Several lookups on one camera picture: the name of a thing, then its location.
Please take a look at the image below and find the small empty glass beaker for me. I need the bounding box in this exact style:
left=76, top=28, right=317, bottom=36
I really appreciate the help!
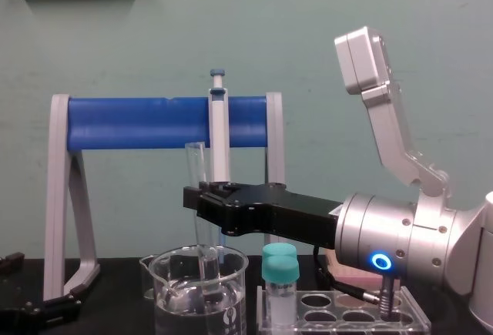
left=139, top=253, right=159, bottom=300

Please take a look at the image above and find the clear glass test tube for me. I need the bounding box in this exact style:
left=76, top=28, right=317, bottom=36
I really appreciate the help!
left=184, top=141, right=221, bottom=298

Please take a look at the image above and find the pink box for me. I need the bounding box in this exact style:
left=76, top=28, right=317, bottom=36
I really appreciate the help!
left=323, top=248, right=400, bottom=294

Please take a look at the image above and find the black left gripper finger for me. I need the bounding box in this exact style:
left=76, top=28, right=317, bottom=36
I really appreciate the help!
left=0, top=252, right=25, bottom=275
left=0, top=292, right=83, bottom=332

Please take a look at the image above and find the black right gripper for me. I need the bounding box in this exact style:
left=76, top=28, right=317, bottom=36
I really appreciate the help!
left=182, top=181, right=343, bottom=252

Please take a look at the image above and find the large glass beaker with water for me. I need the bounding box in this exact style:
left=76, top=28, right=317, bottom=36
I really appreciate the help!
left=149, top=245, right=250, bottom=335

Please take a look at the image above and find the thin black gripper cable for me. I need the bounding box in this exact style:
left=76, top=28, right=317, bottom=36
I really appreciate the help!
left=312, top=245, right=398, bottom=313

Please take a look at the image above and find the white pipette with blue button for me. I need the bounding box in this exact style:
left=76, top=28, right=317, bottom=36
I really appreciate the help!
left=207, top=68, right=233, bottom=267

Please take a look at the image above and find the teal capped plastic tube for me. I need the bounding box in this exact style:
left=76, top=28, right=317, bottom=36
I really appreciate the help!
left=261, top=254, right=301, bottom=325
left=261, top=243, right=298, bottom=263

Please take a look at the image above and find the clear acrylic test tube rack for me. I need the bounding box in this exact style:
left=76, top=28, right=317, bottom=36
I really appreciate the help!
left=257, top=283, right=433, bottom=335

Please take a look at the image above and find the blue and grey pipette stand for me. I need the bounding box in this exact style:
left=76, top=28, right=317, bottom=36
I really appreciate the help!
left=42, top=91, right=288, bottom=302

